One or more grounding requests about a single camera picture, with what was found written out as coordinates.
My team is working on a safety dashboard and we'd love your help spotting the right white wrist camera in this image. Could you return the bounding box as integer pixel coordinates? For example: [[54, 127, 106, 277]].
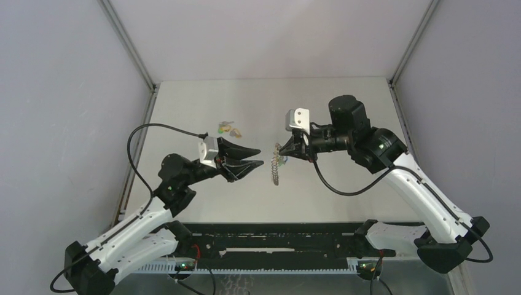
[[285, 108, 310, 135]]

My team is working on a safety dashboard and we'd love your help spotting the aluminium frame post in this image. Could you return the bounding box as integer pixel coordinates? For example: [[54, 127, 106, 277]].
[[387, 0, 442, 160], [98, 0, 157, 226]]

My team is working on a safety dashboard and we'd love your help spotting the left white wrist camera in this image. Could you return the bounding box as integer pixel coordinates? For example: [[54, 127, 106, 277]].
[[198, 136, 219, 168]]

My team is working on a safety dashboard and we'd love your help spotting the left aluminium frame post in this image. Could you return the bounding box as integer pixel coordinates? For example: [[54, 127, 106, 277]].
[[98, 0, 157, 226]]

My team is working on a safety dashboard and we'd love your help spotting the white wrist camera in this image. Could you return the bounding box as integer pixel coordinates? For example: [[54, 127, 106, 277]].
[[198, 136, 219, 168], [285, 108, 310, 135]]

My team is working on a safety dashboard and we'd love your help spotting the left black camera cable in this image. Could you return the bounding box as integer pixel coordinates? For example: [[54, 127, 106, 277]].
[[49, 123, 209, 294]]

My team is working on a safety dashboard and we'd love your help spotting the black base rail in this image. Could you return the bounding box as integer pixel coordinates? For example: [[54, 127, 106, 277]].
[[154, 221, 398, 272]]

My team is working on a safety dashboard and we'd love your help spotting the white toothed cable strip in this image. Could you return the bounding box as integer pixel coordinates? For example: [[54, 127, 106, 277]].
[[133, 258, 359, 275]]

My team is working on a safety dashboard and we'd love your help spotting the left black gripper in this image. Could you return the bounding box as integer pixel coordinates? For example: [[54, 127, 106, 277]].
[[182, 137, 263, 187]]

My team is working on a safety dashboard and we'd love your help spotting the metal chain keyring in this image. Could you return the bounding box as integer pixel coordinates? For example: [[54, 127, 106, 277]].
[[271, 143, 285, 186]]

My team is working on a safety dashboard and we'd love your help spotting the orange tagged key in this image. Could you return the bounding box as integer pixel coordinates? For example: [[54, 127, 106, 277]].
[[229, 128, 242, 138]]

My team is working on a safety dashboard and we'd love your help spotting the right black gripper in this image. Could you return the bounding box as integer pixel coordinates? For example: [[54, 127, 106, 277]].
[[280, 123, 353, 162]]

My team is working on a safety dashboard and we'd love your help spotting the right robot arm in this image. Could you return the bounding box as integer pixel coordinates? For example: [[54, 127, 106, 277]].
[[280, 95, 490, 273]]

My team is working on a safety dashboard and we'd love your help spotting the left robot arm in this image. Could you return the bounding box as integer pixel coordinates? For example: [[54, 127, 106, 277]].
[[64, 136, 263, 294]]

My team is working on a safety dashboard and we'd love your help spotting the right aluminium frame post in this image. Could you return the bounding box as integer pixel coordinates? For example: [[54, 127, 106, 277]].
[[387, 0, 442, 160]]

